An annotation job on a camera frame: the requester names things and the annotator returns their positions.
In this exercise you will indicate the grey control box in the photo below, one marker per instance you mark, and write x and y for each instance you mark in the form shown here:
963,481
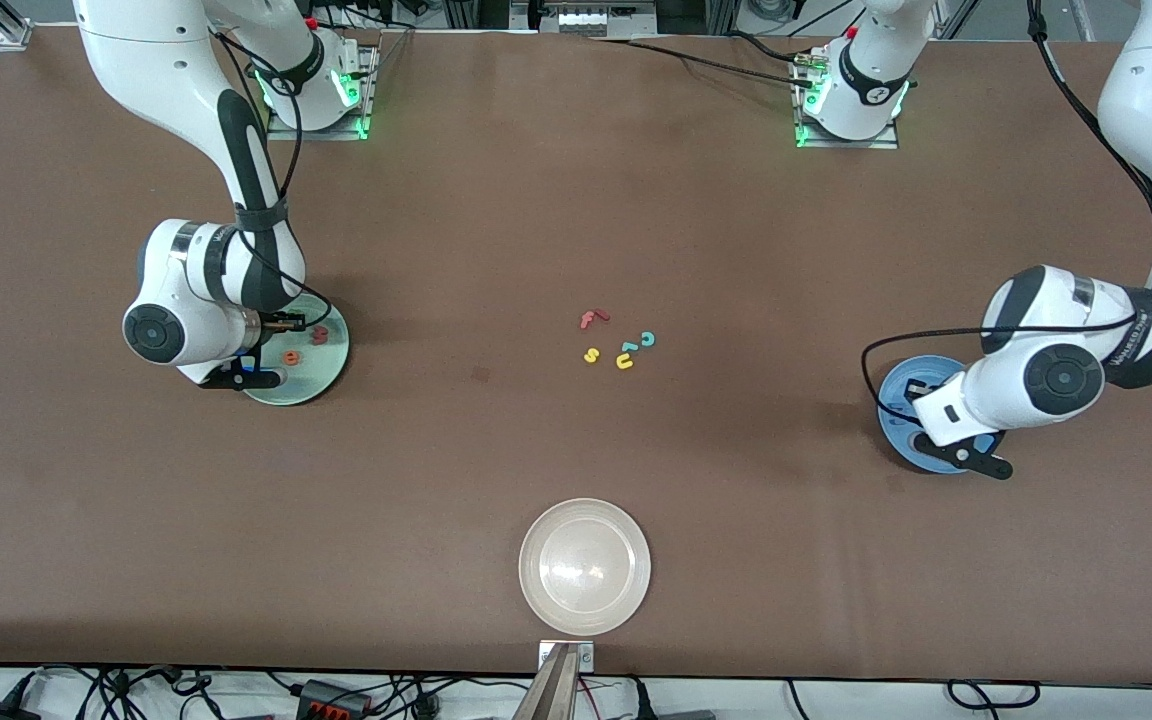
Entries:
596,17

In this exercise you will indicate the blue plate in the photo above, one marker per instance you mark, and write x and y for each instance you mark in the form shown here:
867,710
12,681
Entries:
896,400

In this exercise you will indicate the pink foam letter m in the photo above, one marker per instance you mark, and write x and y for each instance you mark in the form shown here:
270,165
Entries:
320,335

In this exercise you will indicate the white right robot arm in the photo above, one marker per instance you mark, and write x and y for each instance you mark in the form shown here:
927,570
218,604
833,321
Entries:
156,80

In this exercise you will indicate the red foam letter f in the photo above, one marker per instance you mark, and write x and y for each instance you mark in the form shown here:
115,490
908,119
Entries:
591,319

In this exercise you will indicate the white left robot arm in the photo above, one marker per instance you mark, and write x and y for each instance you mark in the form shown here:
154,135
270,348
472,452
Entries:
1046,380

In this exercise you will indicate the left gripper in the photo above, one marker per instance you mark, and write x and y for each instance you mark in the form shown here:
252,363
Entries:
917,389

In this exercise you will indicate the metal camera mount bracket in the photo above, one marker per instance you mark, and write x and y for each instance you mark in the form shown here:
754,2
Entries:
564,680

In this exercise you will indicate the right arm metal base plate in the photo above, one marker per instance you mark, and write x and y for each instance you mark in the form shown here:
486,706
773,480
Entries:
356,125

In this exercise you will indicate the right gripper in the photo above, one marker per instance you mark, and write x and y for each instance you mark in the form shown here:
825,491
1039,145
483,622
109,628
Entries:
285,323

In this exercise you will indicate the aluminium frame post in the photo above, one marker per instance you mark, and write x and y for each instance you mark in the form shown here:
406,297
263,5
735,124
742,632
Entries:
11,25

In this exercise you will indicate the beige plate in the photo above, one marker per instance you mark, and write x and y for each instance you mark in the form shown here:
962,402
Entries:
584,567

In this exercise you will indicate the red and black connector box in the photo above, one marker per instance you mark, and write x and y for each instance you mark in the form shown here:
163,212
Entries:
334,697

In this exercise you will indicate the pale green plate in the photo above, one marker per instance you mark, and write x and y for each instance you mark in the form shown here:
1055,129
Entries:
321,365

